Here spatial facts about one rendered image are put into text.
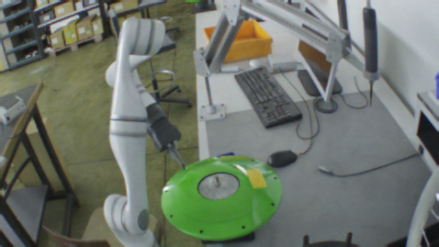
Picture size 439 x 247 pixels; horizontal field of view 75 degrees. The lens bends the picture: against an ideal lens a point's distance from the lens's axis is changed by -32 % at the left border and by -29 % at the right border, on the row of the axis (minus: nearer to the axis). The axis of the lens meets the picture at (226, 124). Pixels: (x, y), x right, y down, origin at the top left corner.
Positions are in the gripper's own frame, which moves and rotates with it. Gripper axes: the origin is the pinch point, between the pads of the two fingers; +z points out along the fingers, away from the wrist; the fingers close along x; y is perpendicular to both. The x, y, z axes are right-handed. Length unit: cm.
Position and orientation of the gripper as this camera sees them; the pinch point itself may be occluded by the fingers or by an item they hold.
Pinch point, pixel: (184, 165)
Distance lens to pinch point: 107.6
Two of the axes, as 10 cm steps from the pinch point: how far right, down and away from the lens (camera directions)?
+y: 2.8, -4.8, -8.3
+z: 6.3, 7.4, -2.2
